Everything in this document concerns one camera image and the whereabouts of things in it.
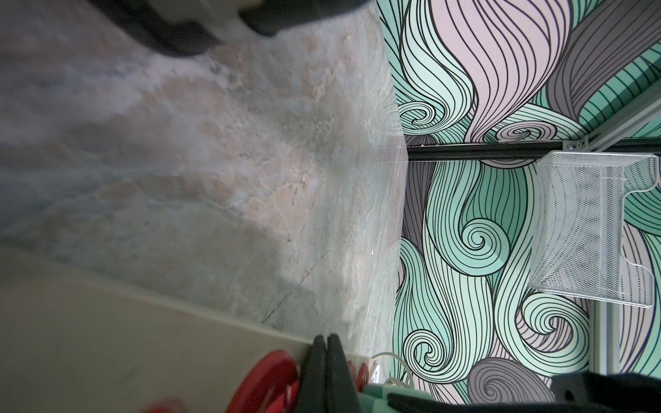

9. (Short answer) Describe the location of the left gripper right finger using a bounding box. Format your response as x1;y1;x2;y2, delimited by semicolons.
326;334;363;413

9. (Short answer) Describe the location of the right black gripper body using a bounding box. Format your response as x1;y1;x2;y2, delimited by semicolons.
387;373;660;413

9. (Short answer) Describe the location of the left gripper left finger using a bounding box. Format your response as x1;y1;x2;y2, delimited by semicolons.
294;335;326;413

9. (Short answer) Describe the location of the cream white charging cable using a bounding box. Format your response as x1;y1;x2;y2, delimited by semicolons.
369;352;414;388

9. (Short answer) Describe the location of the clear acrylic wall holder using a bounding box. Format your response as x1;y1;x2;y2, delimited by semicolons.
528;151;659;308

